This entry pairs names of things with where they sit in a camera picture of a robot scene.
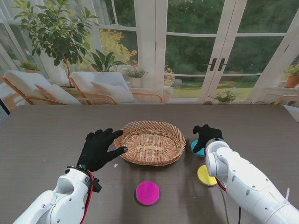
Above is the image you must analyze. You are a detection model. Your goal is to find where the red cable on left arm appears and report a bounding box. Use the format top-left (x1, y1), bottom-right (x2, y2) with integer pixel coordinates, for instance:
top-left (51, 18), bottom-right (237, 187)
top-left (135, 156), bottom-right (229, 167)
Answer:
top-left (80, 170), bottom-right (96, 224)

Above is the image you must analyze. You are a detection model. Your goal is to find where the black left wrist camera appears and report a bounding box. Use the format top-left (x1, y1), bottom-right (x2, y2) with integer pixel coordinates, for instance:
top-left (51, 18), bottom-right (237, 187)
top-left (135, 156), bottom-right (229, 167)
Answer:
top-left (90, 177), bottom-right (102, 193)

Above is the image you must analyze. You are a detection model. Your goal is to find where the magenta culture dish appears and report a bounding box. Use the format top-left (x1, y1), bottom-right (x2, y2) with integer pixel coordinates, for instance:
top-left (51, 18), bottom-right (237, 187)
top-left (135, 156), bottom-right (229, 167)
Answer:
top-left (135, 181), bottom-right (161, 207)

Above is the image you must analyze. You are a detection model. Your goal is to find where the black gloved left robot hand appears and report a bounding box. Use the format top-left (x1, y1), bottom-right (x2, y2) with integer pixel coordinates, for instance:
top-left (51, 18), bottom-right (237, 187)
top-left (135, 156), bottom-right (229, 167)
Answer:
top-left (77, 128), bottom-right (129, 172)

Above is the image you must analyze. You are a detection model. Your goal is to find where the red cable on arm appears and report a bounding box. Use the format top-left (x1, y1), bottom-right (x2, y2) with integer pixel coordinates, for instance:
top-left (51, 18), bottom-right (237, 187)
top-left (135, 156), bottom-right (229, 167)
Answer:
top-left (80, 170), bottom-right (96, 224)
top-left (216, 177), bottom-right (228, 193)

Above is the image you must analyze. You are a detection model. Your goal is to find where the oval wicker basket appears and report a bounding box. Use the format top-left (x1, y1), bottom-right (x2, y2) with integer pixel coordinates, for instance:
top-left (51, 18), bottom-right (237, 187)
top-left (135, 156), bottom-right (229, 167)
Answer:
top-left (114, 120), bottom-right (187, 167)

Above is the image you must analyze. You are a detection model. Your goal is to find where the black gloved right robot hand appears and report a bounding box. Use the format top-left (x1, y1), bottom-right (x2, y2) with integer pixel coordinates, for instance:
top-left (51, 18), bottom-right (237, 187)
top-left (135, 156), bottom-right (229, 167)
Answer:
top-left (192, 124), bottom-right (224, 154)

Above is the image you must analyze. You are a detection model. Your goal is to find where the cyan culture dish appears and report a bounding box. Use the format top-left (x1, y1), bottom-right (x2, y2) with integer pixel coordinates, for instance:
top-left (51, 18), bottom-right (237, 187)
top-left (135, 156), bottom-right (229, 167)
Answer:
top-left (190, 139), bottom-right (206, 158)

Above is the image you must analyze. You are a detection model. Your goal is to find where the white paper sheet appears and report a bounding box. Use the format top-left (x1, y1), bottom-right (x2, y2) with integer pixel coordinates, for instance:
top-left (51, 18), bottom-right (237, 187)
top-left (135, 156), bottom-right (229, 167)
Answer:
top-left (282, 105), bottom-right (299, 123)

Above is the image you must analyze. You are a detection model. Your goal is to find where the printed conservatory backdrop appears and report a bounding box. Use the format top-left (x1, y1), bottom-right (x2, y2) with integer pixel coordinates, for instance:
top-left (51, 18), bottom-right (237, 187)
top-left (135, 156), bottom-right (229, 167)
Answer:
top-left (0, 0), bottom-right (299, 106)

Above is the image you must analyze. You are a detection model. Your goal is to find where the red cable on right arm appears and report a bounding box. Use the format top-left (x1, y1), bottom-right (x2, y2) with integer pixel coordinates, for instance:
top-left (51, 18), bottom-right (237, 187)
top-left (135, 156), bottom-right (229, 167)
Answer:
top-left (216, 177), bottom-right (228, 193)

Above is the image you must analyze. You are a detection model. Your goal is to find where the yellow culture dish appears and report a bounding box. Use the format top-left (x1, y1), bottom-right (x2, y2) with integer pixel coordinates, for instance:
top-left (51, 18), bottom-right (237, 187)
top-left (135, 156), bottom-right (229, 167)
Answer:
top-left (197, 164), bottom-right (218, 187)

